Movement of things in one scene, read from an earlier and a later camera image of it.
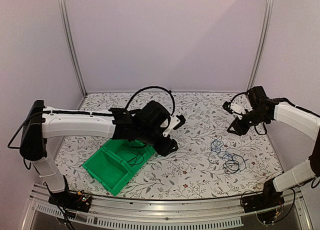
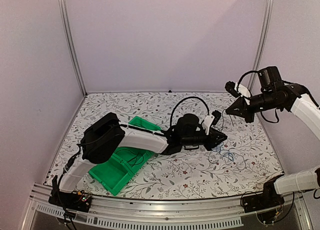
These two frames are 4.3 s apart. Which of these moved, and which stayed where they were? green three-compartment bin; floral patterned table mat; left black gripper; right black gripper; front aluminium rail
Moved: left black gripper; right black gripper
Stayed: front aluminium rail; green three-compartment bin; floral patterned table mat
